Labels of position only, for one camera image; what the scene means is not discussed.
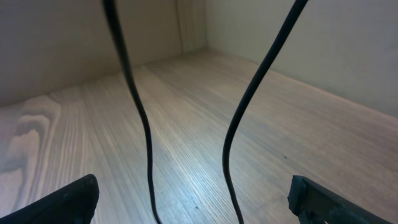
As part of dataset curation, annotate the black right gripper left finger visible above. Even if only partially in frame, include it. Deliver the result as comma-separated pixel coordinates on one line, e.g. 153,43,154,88
1,174,100,224

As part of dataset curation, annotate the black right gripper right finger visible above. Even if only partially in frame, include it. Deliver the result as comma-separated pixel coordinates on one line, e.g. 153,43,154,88
287,175,387,224

